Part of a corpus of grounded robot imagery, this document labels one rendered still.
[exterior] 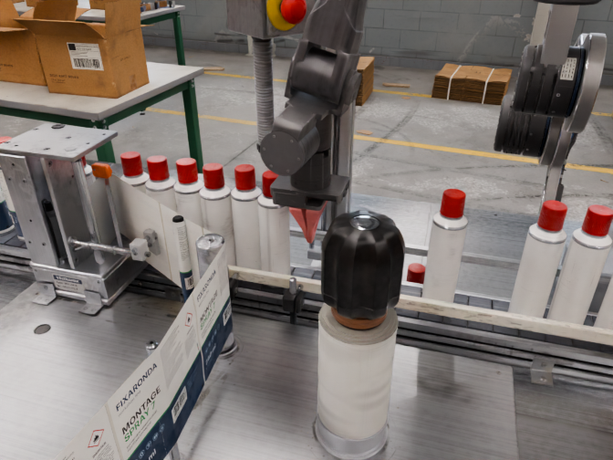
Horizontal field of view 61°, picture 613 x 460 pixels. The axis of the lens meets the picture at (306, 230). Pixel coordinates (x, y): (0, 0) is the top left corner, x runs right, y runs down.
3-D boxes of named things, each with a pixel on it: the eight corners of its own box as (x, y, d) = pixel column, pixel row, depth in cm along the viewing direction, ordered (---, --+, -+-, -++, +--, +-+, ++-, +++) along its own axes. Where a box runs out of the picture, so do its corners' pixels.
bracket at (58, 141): (-6, 151, 76) (-8, 145, 75) (46, 127, 85) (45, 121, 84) (74, 162, 72) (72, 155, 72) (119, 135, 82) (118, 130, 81)
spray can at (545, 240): (507, 325, 81) (537, 211, 71) (505, 305, 86) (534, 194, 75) (543, 331, 80) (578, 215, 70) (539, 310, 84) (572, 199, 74)
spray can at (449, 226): (419, 310, 85) (435, 198, 74) (421, 291, 89) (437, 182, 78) (451, 316, 83) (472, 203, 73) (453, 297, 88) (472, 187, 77)
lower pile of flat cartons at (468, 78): (430, 98, 488) (432, 74, 477) (441, 83, 530) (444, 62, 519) (502, 106, 465) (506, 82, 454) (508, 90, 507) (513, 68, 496)
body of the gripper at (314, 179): (339, 208, 71) (341, 158, 67) (269, 199, 73) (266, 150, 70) (349, 188, 76) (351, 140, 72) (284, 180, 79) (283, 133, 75)
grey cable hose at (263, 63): (254, 153, 91) (246, 26, 80) (261, 147, 94) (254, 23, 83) (273, 156, 90) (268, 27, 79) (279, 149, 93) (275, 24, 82)
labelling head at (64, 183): (37, 292, 88) (-10, 151, 75) (85, 252, 99) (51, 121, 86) (109, 306, 85) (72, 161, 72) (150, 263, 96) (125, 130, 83)
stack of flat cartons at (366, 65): (294, 100, 480) (294, 65, 464) (310, 85, 525) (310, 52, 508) (362, 106, 464) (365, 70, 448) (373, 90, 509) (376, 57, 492)
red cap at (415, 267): (410, 274, 102) (411, 259, 100) (426, 279, 100) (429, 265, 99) (403, 282, 99) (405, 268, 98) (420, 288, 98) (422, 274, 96)
